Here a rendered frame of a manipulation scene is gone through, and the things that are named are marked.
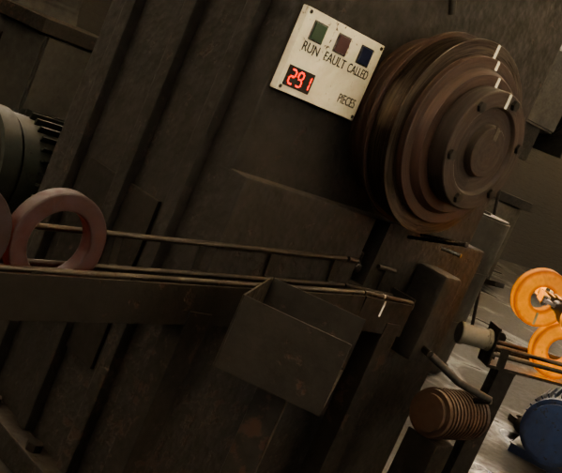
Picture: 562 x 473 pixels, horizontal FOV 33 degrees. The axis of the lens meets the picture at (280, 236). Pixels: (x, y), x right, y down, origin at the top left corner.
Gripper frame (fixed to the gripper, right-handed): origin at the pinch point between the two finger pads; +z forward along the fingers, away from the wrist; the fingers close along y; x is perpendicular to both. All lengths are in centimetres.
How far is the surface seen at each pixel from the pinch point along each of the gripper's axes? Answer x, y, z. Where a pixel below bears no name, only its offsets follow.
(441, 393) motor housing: -31.2, -20.7, -15.8
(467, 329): -16.3, -16.2, -3.3
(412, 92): 33, -64, -30
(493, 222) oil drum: -10, 78, 228
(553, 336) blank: -9.8, 7.0, -2.2
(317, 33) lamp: 37, -88, -31
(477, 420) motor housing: -35.5, -7.3, -13.1
